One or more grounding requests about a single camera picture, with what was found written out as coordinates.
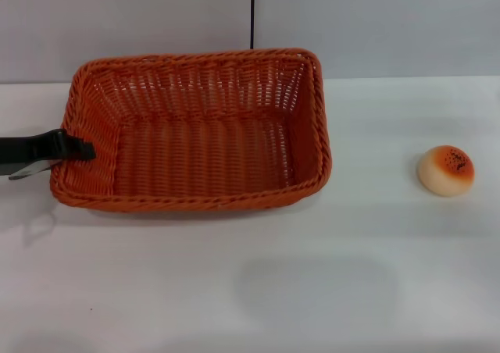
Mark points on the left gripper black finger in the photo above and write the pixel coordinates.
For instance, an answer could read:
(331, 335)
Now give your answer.
(29, 171)
(47, 146)

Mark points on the orange woven plastic basket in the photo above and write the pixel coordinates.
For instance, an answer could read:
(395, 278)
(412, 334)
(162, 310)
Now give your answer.
(203, 150)

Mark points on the round toy bread bun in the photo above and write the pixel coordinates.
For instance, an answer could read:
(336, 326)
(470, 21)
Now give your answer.
(447, 169)

